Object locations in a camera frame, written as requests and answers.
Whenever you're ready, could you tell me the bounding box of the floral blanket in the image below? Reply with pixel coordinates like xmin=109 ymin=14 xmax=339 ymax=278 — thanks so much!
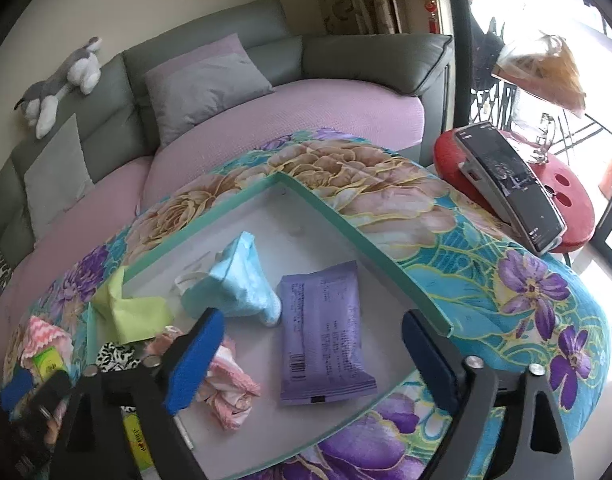
xmin=1 ymin=127 xmax=612 ymax=480

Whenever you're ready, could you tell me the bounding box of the purple packet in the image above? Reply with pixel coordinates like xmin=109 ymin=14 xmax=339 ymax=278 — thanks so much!
xmin=276 ymin=260 xmax=378 ymax=407

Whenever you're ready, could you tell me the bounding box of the grey white plush dog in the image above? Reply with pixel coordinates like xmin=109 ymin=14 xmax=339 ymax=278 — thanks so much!
xmin=13 ymin=36 xmax=103 ymax=140

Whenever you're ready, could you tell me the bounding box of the black white leopard scrunchie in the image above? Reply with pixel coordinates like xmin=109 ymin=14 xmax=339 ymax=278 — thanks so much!
xmin=95 ymin=341 xmax=147 ymax=373

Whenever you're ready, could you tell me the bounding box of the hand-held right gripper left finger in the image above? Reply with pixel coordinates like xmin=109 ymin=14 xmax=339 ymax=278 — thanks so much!
xmin=51 ymin=306 xmax=227 ymax=480

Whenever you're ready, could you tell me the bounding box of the dark window frame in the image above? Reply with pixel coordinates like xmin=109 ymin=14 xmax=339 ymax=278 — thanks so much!
xmin=443 ymin=0 xmax=474 ymax=126

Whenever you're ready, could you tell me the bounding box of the yellow printed packet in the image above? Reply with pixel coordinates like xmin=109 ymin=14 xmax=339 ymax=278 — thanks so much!
xmin=121 ymin=407 xmax=154 ymax=473

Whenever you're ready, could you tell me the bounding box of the black balcony railing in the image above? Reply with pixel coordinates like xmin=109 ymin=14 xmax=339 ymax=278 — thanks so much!
xmin=470 ymin=77 xmax=519 ymax=133

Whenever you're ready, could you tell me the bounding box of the pink chevron cloth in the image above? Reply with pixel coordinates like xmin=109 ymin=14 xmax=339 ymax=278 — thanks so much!
xmin=21 ymin=315 xmax=72 ymax=366

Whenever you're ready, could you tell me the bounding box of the lilac sofa seat cover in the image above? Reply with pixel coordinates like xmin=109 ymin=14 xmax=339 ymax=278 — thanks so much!
xmin=0 ymin=155 xmax=154 ymax=361
xmin=151 ymin=77 xmax=426 ymax=196

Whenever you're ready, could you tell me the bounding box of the plain grey cushion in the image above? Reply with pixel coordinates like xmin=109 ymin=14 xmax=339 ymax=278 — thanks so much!
xmin=23 ymin=112 xmax=96 ymax=241

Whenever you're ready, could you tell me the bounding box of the green tissue pack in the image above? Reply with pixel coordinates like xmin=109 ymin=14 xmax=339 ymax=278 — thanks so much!
xmin=32 ymin=347 xmax=69 ymax=386

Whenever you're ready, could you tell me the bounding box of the red plastic stool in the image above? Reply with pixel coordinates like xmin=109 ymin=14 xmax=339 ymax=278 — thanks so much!
xmin=433 ymin=127 xmax=597 ymax=255

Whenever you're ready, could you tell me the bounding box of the pink striped scrunchie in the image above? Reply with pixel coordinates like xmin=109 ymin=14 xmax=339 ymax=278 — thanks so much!
xmin=146 ymin=325 xmax=262 ymax=431

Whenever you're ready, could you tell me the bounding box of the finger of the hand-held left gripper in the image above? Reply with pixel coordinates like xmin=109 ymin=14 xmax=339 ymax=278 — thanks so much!
xmin=28 ymin=370 xmax=73 ymax=423
xmin=0 ymin=360 xmax=36 ymax=411

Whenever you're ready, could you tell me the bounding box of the light green cloth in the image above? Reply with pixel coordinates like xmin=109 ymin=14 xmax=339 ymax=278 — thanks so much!
xmin=91 ymin=266 xmax=174 ymax=345

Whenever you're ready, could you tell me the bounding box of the grey sofa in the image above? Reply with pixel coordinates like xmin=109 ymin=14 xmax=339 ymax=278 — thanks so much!
xmin=0 ymin=0 xmax=454 ymax=261

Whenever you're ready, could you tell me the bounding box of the light blue cloth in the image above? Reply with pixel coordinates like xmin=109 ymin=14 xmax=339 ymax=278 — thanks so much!
xmin=180 ymin=231 xmax=283 ymax=330

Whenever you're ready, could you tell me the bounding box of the grey and lilac cushion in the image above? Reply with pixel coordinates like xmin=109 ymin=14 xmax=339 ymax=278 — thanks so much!
xmin=145 ymin=33 xmax=276 ymax=150

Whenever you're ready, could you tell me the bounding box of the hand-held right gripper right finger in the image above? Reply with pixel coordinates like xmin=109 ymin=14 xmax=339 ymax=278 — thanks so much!
xmin=401 ymin=309 xmax=574 ymax=480

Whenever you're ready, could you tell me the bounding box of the smartphone on stand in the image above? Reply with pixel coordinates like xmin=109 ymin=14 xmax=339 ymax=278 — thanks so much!
xmin=455 ymin=121 xmax=568 ymax=256

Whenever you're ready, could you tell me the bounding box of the orange plastic-wrapped bundle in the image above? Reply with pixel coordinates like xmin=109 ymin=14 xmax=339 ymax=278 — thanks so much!
xmin=491 ymin=34 xmax=587 ymax=118

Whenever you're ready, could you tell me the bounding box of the teal cardboard box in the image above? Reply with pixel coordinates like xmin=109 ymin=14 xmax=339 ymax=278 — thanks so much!
xmin=88 ymin=172 xmax=454 ymax=480

